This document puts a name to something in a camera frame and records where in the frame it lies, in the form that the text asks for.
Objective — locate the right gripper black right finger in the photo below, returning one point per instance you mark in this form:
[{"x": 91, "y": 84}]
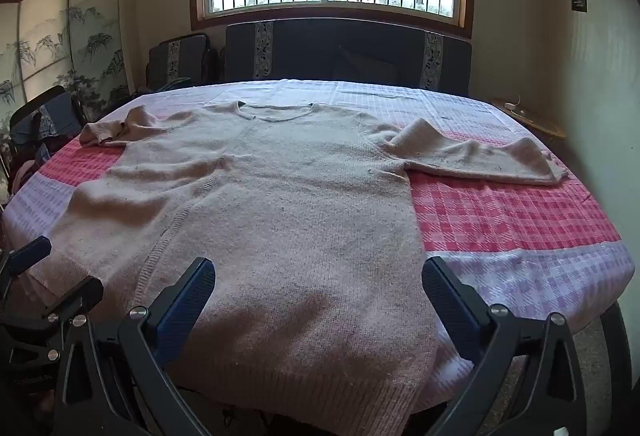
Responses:
[{"x": 482, "y": 335}]

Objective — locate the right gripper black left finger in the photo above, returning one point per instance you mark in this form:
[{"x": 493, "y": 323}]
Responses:
[{"x": 153, "y": 336}]

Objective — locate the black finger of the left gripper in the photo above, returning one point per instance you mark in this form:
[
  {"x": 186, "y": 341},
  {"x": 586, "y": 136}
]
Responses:
[{"x": 14, "y": 263}]

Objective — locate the beige knit sweater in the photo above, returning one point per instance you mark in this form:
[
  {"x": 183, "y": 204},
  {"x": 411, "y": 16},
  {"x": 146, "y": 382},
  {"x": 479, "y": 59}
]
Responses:
[{"x": 306, "y": 212}]

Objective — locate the black chair with clothes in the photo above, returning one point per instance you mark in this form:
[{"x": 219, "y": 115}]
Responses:
[{"x": 45, "y": 124}]

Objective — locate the pink checkered bed sheet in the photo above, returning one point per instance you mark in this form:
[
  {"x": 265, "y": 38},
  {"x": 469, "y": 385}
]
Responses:
[{"x": 536, "y": 250}]

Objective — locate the round wooden side table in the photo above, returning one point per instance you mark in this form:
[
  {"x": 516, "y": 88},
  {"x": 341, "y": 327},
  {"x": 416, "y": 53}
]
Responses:
[{"x": 529, "y": 118}]

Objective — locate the painted folding screen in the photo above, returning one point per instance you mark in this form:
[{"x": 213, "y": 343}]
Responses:
[{"x": 75, "y": 44}]

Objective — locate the dark armchair with patterned strip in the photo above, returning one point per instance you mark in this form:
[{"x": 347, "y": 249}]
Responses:
[{"x": 182, "y": 62}]

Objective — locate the dark sofa with patterned strips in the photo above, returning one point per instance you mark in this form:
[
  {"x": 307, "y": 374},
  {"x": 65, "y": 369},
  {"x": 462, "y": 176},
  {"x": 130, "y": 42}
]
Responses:
[{"x": 342, "y": 49}]

